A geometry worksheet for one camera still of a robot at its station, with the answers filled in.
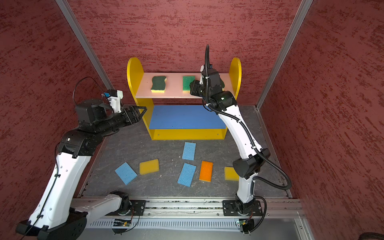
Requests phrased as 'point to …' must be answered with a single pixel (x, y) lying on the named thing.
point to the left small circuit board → (120, 222)
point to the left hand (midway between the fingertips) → (142, 114)
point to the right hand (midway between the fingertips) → (192, 87)
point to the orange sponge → (206, 171)
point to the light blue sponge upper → (189, 151)
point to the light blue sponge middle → (187, 174)
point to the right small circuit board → (242, 222)
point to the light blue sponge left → (126, 173)
